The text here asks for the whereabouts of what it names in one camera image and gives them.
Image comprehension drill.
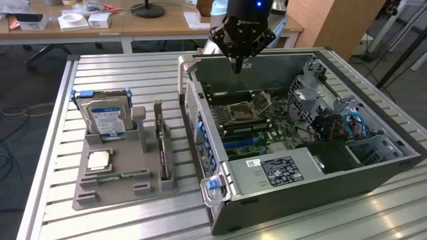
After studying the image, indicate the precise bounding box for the black fan duct box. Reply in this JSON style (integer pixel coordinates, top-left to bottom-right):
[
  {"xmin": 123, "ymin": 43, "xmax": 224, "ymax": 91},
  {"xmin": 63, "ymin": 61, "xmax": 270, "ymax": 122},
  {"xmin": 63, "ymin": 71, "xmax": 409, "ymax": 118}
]
[{"xmin": 296, "ymin": 139, "xmax": 362, "ymax": 175}]

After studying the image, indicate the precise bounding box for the green graphics card black fan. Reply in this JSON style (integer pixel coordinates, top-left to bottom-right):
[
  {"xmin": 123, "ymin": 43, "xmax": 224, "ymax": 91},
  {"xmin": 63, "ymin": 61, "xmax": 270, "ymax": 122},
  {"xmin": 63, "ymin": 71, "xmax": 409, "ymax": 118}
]
[{"xmin": 151, "ymin": 99, "xmax": 173, "ymax": 181}]

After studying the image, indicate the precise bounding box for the green RAM stick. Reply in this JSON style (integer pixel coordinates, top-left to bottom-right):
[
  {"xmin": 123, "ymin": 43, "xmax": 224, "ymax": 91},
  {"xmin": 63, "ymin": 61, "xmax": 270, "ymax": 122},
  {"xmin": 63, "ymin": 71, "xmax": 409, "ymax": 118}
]
[
  {"xmin": 222, "ymin": 121, "xmax": 273, "ymax": 136},
  {"xmin": 81, "ymin": 169, "xmax": 149, "ymax": 182}
]

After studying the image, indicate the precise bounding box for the white box with black lid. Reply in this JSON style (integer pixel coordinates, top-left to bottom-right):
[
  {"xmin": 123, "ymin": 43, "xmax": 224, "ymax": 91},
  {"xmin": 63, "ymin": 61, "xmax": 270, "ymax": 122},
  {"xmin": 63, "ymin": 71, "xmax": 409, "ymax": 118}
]
[{"xmin": 14, "ymin": 13, "xmax": 49, "ymax": 31}]

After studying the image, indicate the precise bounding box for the grey 3D-printed parts rack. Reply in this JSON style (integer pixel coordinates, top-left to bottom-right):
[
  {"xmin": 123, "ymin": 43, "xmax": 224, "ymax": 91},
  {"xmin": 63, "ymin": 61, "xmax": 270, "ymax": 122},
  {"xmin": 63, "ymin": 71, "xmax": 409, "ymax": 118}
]
[{"xmin": 70, "ymin": 106, "xmax": 179, "ymax": 211}]

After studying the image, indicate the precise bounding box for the blue wire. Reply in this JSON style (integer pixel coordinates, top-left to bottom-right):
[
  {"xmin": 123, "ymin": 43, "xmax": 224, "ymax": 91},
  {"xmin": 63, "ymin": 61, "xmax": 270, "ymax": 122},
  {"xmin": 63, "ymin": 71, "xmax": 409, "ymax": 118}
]
[{"xmin": 342, "ymin": 112, "xmax": 369, "ymax": 141}]

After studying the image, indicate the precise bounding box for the crumpled white paper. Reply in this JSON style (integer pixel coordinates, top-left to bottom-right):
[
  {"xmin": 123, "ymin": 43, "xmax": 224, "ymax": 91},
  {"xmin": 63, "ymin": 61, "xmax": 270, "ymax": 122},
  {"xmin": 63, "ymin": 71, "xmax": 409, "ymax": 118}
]
[{"xmin": 0, "ymin": 0, "xmax": 35, "ymax": 15}]

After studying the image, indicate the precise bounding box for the perforated metal disk bay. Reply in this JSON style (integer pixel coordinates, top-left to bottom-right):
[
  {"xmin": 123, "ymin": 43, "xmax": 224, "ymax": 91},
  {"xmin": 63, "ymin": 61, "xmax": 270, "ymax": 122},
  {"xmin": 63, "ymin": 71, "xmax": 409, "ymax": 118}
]
[{"xmin": 288, "ymin": 73, "xmax": 337, "ymax": 126}]

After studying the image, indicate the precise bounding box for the wooden cabinet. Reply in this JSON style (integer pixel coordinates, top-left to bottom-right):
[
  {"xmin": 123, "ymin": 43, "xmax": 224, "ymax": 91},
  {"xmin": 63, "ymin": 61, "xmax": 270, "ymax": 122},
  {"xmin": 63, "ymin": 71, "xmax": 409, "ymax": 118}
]
[{"xmin": 285, "ymin": 0, "xmax": 388, "ymax": 61}]

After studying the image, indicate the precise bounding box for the brown cardboard box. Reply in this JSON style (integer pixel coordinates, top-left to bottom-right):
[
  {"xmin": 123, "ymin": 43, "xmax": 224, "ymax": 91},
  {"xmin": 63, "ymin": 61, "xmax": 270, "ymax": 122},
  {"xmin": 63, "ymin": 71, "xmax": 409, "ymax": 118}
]
[{"xmin": 194, "ymin": 0, "xmax": 214, "ymax": 17}]

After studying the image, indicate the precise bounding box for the green motherboard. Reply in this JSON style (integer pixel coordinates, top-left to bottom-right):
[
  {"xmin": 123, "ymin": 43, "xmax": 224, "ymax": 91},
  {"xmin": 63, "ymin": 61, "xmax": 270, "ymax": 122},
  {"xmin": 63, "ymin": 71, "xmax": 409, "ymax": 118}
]
[{"xmin": 198, "ymin": 82, "xmax": 301, "ymax": 161}]

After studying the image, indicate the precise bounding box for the silver CPU chip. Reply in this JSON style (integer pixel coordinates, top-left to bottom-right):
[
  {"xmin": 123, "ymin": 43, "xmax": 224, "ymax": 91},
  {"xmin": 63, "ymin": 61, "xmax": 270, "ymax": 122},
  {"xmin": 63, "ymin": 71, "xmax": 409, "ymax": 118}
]
[{"xmin": 86, "ymin": 151, "xmax": 110, "ymax": 171}]

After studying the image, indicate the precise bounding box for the dark grey open PC case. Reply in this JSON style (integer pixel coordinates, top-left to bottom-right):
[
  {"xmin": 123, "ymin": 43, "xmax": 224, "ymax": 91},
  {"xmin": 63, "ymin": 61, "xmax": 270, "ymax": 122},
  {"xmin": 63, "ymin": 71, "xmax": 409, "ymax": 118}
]
[{"xmin": 175, "ymin": 47, "xmax": 427, "ymax": 237}]

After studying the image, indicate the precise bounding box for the blue floor cable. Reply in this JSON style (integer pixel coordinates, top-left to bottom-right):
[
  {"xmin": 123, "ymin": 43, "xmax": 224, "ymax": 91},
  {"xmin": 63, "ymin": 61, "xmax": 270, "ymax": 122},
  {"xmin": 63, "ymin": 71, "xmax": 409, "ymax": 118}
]
[{"xmin": 0, "ymin": 109, "xmax": 29, "ymax": 213}]

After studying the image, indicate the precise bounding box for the metal socket cover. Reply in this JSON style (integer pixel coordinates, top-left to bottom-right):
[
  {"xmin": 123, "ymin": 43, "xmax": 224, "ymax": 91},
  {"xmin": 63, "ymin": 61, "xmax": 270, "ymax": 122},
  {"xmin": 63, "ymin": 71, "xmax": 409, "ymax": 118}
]
[{"xmin": 249, "ymin": 91, "xmax": 273, "ymax": 117}]

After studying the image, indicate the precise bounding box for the white box with red dot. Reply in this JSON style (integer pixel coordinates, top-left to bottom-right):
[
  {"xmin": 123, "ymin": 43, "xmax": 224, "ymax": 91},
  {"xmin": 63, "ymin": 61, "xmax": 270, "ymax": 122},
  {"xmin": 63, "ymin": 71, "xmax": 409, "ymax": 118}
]
[{"xmin": 350, "ymin": 33, "xmax": 374, "ymax": 57}]

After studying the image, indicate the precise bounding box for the CPU socket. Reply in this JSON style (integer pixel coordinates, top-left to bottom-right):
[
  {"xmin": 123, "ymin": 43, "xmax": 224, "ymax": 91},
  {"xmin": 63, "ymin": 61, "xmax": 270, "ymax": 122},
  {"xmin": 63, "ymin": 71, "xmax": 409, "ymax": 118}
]
[{"xmin": 225, "ymin": 103, "xmax": 257, "ymax": 123}]

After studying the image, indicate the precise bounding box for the black tripod stand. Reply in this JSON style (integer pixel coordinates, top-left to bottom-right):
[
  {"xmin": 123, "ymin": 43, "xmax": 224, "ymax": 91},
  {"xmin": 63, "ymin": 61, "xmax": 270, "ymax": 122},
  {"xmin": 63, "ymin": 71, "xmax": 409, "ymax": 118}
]
[{"xmin": 374, "ymin": 0, "xmax": 427, "ymax": 90}]

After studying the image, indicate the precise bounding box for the grey power supply with label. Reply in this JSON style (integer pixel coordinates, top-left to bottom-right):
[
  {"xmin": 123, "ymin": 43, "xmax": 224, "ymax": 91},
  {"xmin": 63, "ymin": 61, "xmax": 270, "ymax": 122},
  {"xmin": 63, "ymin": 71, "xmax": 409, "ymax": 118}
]
[{"xmin": 228, "ymin": 147, "xmax": 324, "ymax": 196}]

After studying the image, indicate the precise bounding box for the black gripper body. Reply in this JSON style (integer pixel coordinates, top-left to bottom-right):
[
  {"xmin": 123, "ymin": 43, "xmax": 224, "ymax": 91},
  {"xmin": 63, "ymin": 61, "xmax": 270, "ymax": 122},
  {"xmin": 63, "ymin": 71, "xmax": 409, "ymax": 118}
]
[{"xmin": 222, "ymin": 0, "xmax": 273, "ymax": 57}]

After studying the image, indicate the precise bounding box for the white holder with round hollow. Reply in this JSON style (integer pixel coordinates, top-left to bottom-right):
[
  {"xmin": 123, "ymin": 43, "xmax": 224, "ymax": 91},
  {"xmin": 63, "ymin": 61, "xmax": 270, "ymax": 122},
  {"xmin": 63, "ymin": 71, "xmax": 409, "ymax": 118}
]
[{"xmin": 55, "ymin": 12, "xmax": 90, "ymax": 33}]

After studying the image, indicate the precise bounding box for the hard disk in blue carrier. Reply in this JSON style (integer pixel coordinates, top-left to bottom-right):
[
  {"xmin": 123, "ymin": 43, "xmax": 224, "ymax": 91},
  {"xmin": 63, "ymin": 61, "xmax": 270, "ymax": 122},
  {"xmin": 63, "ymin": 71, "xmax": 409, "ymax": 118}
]
[{"xmin": 70, "ymin": 87, "xmax": 133, "ymax": 138}]

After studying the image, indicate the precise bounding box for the black round lamp base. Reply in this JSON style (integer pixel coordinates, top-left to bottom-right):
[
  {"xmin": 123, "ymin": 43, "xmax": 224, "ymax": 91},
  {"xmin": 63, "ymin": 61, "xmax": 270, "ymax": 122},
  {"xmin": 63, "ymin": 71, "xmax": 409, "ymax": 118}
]
[{"xmin": 129, "ymin": 0, "xmax": 166, "ymax": 19}]

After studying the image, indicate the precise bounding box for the small white cardboard box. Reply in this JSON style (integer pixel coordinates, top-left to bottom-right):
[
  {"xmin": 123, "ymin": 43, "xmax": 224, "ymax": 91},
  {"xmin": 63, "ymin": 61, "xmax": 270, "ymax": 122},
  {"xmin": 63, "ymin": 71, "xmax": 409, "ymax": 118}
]
[{"xmin": 86, "ymin": 12, "xmax": 111, "ymax": 29}]

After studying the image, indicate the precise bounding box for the white paper stack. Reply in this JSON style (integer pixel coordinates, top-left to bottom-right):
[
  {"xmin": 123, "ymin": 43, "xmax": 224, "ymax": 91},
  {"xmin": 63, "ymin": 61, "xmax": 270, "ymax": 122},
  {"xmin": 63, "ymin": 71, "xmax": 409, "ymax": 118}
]
[{"xmin": 182, "ymin": 11, "xmax": 213, "ymax": 31}]

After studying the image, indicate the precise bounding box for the blue expansion card retainer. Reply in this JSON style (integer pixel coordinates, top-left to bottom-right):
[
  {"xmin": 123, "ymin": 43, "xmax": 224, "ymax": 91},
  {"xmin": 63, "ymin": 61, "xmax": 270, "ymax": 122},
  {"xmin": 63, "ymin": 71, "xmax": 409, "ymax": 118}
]
[{"xmin": 194, "ymin": 111, "xmax": 220, "ymax": 173}]

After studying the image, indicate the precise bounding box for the wooden desk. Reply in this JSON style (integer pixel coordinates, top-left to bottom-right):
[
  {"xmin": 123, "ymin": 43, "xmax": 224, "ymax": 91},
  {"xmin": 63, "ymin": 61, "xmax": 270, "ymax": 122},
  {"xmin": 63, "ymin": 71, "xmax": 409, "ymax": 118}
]
[{"xmin": 0, "ymin": 0, "xmax": 304, "ymax": 55}]

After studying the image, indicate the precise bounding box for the blue case latch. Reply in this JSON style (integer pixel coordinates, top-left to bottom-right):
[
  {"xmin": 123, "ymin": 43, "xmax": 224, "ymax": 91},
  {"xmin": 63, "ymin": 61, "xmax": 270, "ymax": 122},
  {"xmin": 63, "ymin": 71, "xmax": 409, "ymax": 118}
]
[{"xmin": 205, "ymin": 178, "xmax": 221, "ymax": 192}]

